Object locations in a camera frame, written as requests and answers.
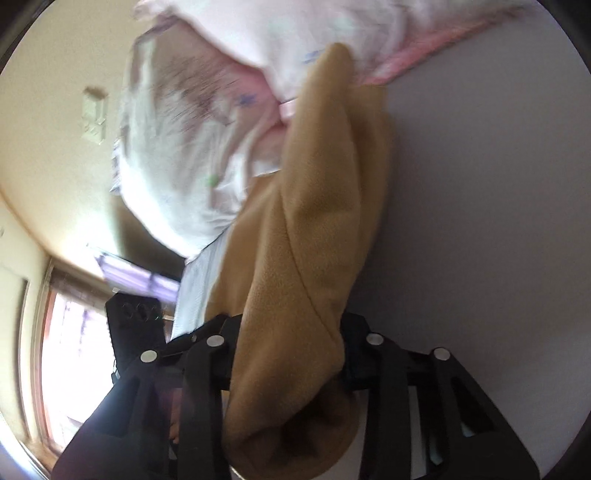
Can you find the wooden framed window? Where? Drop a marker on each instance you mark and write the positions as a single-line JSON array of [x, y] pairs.
[[64, 360]]

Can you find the white ribbed cloth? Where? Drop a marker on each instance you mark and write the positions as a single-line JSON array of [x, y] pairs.
[[196, 286]]

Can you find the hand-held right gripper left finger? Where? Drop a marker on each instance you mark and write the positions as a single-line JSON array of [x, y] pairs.
[[208, 369]]

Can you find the white printed baby garment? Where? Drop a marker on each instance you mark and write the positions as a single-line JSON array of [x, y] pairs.
[[175, 152]]

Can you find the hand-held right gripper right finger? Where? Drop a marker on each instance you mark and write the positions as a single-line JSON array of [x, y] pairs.
[[387, 369]]

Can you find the pink fleece cloth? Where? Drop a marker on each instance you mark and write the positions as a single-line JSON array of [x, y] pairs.
[[415, 55]]

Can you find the tan fleece garment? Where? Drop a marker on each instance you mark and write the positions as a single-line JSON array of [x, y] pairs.
[[300, 277]]

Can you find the beige wall switch plate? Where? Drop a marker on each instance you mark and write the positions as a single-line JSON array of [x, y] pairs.
[[94, 115]]

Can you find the purple striped panel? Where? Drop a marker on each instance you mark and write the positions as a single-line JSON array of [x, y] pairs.
[[138, 277]]

